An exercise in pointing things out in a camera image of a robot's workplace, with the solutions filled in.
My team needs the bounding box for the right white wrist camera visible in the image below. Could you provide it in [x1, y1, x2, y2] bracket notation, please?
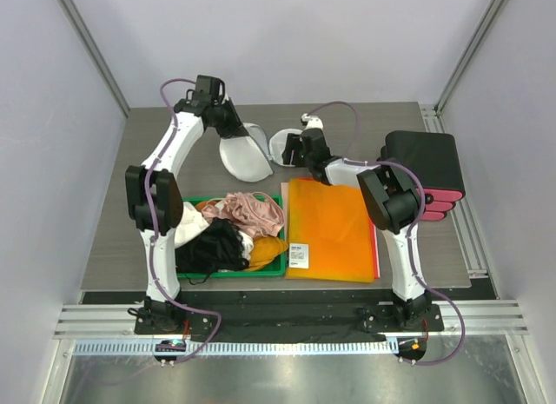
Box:
[301, 113, 323, 129]

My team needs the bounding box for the pink satin bra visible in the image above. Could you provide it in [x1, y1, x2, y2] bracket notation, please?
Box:
[201, 192, 286, 239]

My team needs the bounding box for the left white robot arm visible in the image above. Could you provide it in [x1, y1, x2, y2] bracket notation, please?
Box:
[125, 75, 248, 336]

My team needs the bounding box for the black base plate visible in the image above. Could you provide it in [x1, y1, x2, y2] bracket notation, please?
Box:
[134, 301, 445, 342]

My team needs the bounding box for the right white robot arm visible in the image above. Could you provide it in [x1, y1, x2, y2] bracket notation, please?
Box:
[281, 116, 432, 330]

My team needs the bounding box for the white mesh laundry bag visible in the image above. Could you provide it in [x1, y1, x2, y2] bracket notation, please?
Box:
[219, 123, 301, 182]

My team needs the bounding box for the orange plastic folder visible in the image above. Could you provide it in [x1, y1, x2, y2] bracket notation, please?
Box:
[286, 178, 376, 283]

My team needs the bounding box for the mustard yellow bra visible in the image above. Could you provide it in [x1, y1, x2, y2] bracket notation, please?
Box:
[245, 236, 288, 272]

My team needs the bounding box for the black lace bra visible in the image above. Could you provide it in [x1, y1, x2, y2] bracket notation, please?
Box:
[175, 218, 249, 281]

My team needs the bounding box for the white cable duct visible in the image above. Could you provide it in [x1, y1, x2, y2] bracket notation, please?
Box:
[73, 338, 399, 359]

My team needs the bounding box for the white bra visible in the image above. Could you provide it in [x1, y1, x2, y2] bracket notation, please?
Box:
[174, 202, 209, 248]

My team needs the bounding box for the green plastic tray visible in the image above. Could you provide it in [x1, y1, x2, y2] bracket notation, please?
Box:
[177, 194, 288, 281]

